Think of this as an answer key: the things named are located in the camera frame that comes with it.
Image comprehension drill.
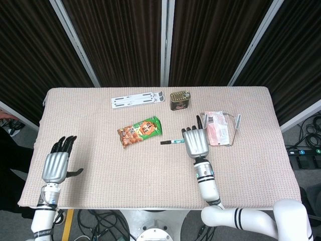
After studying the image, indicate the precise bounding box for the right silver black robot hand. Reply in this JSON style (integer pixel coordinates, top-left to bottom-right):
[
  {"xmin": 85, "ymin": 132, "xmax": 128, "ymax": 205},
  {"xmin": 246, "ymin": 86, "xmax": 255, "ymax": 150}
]
[{"xmin": 181, "ymin": 114, "xmax": 211, "ymax": 160}]

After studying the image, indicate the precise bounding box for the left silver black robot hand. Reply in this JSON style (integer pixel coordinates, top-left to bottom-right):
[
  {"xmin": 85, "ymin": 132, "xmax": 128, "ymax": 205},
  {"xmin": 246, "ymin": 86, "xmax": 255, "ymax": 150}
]
[{"xmin": 41, "ymin": 135, "xmax": 84, "ymax": 184}]

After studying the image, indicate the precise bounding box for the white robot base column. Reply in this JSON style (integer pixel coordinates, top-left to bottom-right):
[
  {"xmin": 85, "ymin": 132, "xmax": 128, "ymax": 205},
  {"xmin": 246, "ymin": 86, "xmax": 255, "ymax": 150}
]
[{"xmin": 119, "ymin": 209, "xmax": 192, "ymax": 241}]

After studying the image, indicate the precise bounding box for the pink wet wipes packet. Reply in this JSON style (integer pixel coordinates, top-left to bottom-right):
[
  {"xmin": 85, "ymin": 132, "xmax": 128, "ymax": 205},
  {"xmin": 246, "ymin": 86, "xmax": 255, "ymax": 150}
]
[{"xmin": 205, "ymin": 110, "xmax": 230, "ymax": 147}]

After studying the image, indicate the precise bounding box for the dark luncheon meat can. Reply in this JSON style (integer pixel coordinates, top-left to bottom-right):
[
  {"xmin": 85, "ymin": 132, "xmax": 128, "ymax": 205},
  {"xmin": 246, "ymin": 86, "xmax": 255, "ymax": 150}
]
[{"xmin": 169, "ymin": 91, "xmax": 192, "ymax": 111}]

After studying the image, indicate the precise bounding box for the green orange snack bag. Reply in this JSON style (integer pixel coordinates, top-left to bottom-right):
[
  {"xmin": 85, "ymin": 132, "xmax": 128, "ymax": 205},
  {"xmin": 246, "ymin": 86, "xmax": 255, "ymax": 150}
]
[{"xmin": 116, "ymin": 115, "xmax": 163, "ymax": 150}]

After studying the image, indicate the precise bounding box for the pink woven tablecloth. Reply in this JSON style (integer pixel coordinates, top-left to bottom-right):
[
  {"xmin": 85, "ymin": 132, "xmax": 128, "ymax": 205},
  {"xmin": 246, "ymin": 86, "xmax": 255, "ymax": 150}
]
[{"xmin": 18, "ymin": 86, "xmax": 302, "ymax": 210}]

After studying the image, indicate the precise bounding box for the white folding laptop stand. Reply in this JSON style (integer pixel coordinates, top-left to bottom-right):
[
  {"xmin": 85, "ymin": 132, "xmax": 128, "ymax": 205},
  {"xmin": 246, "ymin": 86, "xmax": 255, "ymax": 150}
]
[{"xmin": 110, "ymin": 90, "xmax": 167, "ymax": 109}]

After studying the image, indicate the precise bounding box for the black power strip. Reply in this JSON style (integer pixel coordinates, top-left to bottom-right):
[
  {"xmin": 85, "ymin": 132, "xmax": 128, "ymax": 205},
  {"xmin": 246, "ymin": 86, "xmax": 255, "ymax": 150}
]
[{"xmin": 286, "ymin": 147, "xmax": 321, "ymax": 157}]

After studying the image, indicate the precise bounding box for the metal wire book stand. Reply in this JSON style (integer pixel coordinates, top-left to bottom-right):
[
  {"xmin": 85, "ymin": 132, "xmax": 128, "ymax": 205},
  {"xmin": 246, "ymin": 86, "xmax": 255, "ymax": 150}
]
[{"xmin": 202, "ymin": 113, "xmax": 242, "ymax": 147}]

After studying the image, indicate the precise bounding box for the grey partition frame post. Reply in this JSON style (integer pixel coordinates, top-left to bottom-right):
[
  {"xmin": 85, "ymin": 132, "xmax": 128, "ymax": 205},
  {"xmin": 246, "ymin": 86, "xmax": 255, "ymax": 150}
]
[
  {"xmin": 49, "ymin": 0, "xmax": 101, "ymax": 88},
  {"xmin": 0, "ymin": 100, "xmax": 40, "ymax": 130},
  {"xmin": 160, "ymin": 0, "xmax": 176, "ymax": 87},
  {"xmin": 279, "ymin": 98, "xmax": 321, "ymax": 133},
  {"xmin": 227, "ymin": 0, "xmax": 289, "ymax": 87}
]

